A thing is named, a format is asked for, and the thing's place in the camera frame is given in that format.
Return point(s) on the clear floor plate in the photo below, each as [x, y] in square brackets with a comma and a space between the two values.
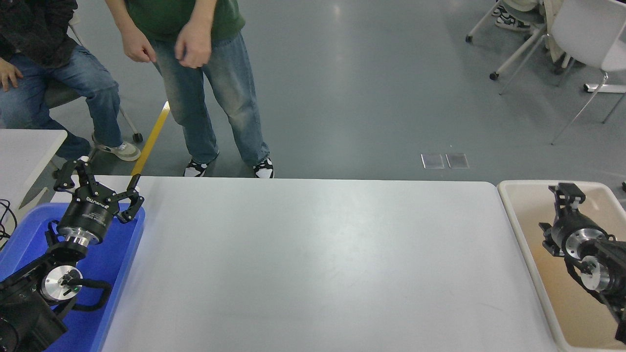
[457, 161]
[433, 161]

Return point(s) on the white floor base bar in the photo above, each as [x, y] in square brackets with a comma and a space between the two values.
[604, 88]

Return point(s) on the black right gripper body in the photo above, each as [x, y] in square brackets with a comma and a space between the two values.
[572, 224]

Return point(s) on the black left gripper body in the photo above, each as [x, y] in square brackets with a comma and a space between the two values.
[90, 215]

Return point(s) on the standing person's left forearm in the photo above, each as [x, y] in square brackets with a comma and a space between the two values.
[203, 12]

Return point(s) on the standing person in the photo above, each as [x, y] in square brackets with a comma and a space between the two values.
[205, 88]

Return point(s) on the white shell chair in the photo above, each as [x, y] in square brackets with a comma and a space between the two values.
[587, 29]

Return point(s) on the standing person's right hand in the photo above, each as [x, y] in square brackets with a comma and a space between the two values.
[137, 46]

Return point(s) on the large pale plastic bin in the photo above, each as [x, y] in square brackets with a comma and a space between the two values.
[533, 215]

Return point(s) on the person with black-white shoes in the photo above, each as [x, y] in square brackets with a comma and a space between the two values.
[511, 19]

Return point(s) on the seated person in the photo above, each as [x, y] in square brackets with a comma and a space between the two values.
[39, 73]

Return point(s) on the standing person's left hand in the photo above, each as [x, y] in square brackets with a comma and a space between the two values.
[194, 46]

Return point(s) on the seated person's hand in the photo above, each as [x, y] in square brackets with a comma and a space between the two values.
[9, 74]

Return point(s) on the standing person's right forearm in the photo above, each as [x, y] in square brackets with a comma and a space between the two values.
[120, 14]

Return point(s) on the blue plastic tray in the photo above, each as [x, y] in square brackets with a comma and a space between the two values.
[112, 254]

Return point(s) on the white-legged rolling chair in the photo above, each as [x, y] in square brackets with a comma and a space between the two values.
[513, 51]

